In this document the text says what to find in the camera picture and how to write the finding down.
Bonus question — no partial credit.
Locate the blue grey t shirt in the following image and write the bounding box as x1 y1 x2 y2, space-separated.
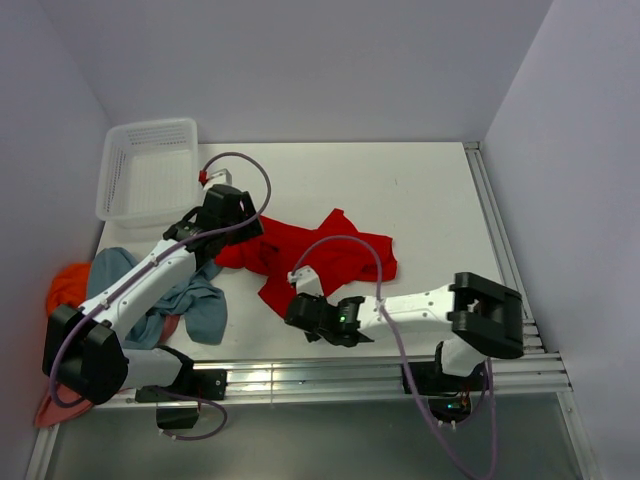
86 247 228 350

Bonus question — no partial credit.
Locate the red t shirt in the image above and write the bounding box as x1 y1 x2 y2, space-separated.
216 208 398 321

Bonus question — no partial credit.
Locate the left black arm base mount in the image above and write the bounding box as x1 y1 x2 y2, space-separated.
134 369 228 441

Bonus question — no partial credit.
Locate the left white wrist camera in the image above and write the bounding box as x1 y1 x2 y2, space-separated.
198 168 232 190

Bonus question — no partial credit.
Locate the aluminium front rail frame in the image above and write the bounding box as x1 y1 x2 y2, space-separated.
27 354 580 479

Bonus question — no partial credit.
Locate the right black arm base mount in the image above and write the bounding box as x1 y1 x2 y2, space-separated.
401 361 488 423

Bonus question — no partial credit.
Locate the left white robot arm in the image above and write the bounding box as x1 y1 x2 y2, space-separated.
42 184 263 405

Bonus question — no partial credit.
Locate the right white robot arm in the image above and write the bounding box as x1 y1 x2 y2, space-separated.
284 267 524 390

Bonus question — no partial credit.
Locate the aluminium right side rail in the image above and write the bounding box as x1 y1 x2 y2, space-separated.
463 142 546 355

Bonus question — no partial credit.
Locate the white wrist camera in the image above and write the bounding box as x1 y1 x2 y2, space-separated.
287 266 325 298
198 168 232 190

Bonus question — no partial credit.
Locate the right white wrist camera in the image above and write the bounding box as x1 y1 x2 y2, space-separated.
287 266 325 298

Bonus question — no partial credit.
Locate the pink t shirt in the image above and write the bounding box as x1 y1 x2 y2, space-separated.
34 305 194 428

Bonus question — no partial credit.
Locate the white plastic perforated basket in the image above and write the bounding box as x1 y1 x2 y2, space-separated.
95 118 201 228

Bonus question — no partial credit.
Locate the orange t shirt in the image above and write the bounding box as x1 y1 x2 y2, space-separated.
45 263 91 315

